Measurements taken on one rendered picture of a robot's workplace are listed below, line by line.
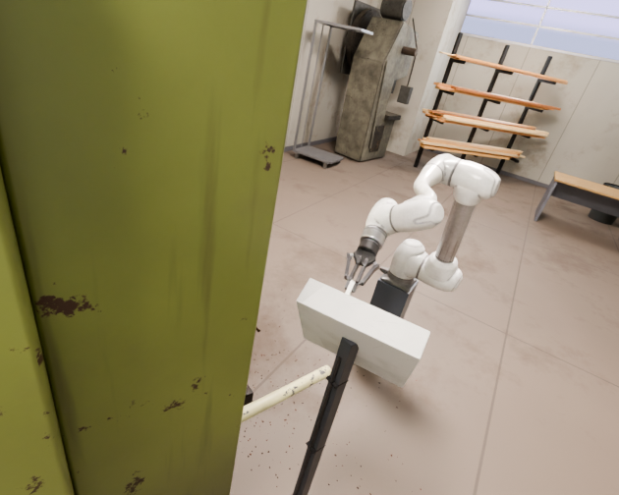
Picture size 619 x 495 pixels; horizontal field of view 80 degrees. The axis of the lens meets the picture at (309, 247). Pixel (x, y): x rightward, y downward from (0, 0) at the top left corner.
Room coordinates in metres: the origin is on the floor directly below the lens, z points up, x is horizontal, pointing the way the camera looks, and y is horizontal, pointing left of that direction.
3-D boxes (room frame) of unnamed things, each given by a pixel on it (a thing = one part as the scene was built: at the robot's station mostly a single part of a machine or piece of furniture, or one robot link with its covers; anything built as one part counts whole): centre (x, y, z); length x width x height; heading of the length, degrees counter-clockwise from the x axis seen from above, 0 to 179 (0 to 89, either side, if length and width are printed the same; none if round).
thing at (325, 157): (6.23, 0.19, 1.00); 0.74 x 0.61 x 2.00; 64
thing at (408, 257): (1.93, -0.58, 0.77); 0.18 x 0.16 x 0.22; 59
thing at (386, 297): (1.94, -0.58, 0.30); 0.20 x 0.20 x 0.60; 64
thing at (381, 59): (7.30, -0.57, 1.29); 1.35 x 1.16 x 2.59; 154
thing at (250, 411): (0.93, -0.03, 0.62); 0.44 x 0.05 x 0.05; 134
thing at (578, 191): (5.56, -3.99, 0.34); 1.28 x 0.69 x 0.69; 64
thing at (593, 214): (6.41, -4.85, 0.30); 0.48 x 0.47 x 0.59; 64
